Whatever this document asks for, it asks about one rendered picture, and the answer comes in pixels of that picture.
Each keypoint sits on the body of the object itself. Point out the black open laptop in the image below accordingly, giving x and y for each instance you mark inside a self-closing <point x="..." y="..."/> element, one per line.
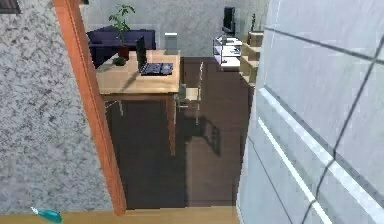
<point x="150" y="66"/>

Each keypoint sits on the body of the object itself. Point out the light wooden table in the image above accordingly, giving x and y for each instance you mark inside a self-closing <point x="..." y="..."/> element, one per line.
<point x="136" y="81"/>

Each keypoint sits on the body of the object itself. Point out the white glass shelf stand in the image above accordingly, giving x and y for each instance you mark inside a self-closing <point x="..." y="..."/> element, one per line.
<point x="227" y="50"/>

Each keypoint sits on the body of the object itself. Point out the light wooden shelf unit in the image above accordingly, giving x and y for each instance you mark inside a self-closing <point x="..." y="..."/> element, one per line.
<point x="251" y="55"/>

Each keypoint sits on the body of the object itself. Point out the small dark green bowl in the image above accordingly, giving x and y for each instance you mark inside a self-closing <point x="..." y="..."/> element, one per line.
<point x="119" y="61"/>

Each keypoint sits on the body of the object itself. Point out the green house plant in pot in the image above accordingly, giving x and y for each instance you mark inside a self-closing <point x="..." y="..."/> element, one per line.
<point x="121" y="30"/>

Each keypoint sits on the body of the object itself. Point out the dark blue sofa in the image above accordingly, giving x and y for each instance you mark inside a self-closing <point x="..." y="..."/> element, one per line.
<point x="103" y="41"/>

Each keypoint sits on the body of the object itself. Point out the teal bottle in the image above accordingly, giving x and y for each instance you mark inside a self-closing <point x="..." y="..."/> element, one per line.
<point x="49" y="215"/>

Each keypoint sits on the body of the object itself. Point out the dark framed picture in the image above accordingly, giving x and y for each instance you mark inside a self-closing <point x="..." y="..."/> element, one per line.
<point x="9" y="6"/>

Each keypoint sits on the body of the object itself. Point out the pale metal frame chair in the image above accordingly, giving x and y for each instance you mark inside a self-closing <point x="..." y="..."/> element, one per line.
<point x="192" y="93"/>

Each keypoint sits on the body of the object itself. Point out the orange wooden door frame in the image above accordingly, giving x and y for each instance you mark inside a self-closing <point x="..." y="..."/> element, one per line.
<point x="90" y="103"/>

